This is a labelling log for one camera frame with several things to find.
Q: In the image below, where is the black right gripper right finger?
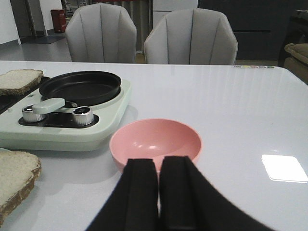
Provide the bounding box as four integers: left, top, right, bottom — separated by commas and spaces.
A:
159, 156, 270, 231

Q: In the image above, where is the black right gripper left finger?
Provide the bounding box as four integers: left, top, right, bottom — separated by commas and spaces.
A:
89, 159, 158, 231

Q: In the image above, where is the pink plastic bowl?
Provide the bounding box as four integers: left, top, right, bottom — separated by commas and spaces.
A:
109, 118, 203, 172

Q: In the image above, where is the bread slice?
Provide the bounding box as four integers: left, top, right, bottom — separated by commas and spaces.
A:
0, 69, 43, 96
0, 151, 41, 224

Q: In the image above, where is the mint green breakfast maker base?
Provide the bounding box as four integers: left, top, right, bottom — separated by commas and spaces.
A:
0, 79, 131, 151

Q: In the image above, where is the right silver control knob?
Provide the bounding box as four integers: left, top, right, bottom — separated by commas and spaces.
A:
72, 106, 94, 126

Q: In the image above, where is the silver control knob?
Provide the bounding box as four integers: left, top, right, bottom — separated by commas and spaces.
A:
22, 105, 46, 123
72, 106, 94, 126

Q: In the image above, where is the black round frying pan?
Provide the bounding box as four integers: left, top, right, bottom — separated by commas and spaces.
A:
32, 71, 121, 114

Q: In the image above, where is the left silver control knob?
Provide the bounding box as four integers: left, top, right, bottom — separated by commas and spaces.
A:
22, 105, 46, 123

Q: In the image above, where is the right beige upholstered chair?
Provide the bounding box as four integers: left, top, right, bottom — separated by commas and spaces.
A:
144, 8, 238, 65

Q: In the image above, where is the beige upholstered chair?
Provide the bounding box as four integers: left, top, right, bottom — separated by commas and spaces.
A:
144, 8, 238, 65
65, 3, 137, 64

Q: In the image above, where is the left beige upholstered chair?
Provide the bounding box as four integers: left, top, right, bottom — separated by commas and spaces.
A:
65, 3, 137, 64

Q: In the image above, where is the olive cushion seat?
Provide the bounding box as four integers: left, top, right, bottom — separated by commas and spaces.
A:
283, 43, 308, 84

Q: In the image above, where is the dark kitchen counter cabinet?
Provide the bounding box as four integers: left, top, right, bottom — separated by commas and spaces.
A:
198, 0, 308, 60

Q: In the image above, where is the white refrigerator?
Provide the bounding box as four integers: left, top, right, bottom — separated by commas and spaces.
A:
152, 0, 199, 29

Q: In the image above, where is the red trash bin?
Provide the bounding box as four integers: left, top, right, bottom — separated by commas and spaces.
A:
51, 9, 66, 33

